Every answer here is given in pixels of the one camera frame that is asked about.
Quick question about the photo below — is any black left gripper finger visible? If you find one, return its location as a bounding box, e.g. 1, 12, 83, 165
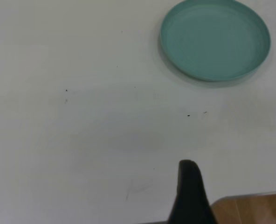
167, 160, 219, 224

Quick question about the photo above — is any green plate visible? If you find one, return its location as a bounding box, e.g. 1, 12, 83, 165
160, 0, 272, 82

